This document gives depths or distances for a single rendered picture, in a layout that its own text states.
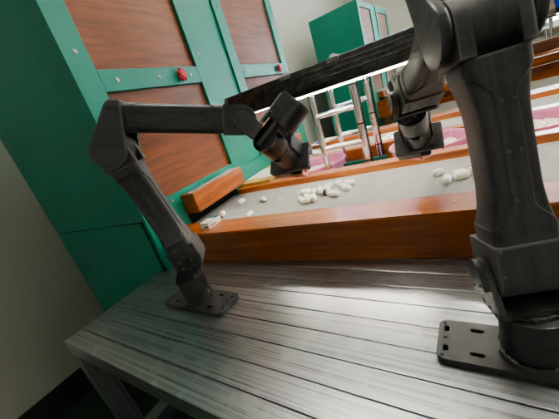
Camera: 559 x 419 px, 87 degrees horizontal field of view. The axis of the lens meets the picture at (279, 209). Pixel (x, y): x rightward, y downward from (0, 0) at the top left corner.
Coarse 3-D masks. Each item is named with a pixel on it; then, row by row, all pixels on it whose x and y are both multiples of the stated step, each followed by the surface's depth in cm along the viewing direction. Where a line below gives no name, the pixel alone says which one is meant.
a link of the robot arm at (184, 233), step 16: (128, 144) 56; (128, 160) 56; (112, 176) 56; (128, 176) 56; (144, 176) 58; (128, 192) 58; (144, 192) 58; (160, 192) 61; (144, 208) 59; (160, 208) 60; (160, 224) 61; (176, 224) 61; (160, 240) 62; (176, 240) 61; (192, 240) 63; (176, 256) 62
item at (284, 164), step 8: (288, 144) 63; (304, 144) 68; (288, 152) 63; (296, 152) 66; (304, 152) 67; (272, 160) 65; (280, 160) 64; (288, 160) 65; (296, 160) 67; (304, 160) 66; (272, 168) 71; (280, 168) 69; (288, 168) 67; (296, 168) 67; (304, 168) 66
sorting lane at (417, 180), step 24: (552, 144) 75; (408, 168) 92; (432, 168) 85; (456, 168) 80; (552, 168) 63; (264, 192) 118; (288, 192) 108; (360, 192) 85; (384, 192) 79; (408, 192) 74; (432, 192) 70; (456, 192) 66; (240, 216) 98
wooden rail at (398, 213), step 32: (192, 224) 97; (224, 224) 87; (256, 224) 79; (288, 224) 72; (320, 224) 67; (352, 224) 63; (384, 224) 60; (416, 224) 57; (448, 224) 55; (224, 256) 85; (256, 256) 80; (288, 256) 75; (320, 256) 70; (352, 256) 67; (384, 256) 63; (416, 256) 60; (448, 256) 57
